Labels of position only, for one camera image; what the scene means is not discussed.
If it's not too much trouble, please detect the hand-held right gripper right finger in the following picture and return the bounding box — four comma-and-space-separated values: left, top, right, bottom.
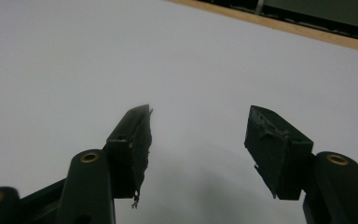
243, 105, 315, 201

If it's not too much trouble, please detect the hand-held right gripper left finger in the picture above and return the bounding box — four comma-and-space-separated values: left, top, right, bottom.
104, 104, 154, 209

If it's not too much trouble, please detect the grey metal bar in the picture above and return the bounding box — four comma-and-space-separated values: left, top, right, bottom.
255, 0, 266, 16

